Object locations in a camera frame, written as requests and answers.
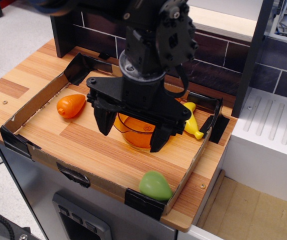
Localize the orange plastic carrot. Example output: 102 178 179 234
56 94 86 119

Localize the orange transparent plastic pot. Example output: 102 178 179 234
114 113 155 150

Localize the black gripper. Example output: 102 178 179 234
86 75 191 153

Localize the green plastic pear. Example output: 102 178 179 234
139 170 173 201

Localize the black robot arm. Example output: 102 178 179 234
32 0 198 153

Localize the dark tile backsplash panel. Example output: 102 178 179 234
51 11 287 97

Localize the yellow plastic banana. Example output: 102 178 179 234
183 102 204 140

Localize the white toy sink drainboard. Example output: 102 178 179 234
222 88 287 201

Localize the grey oven control panel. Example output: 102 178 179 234
52 193 112 240

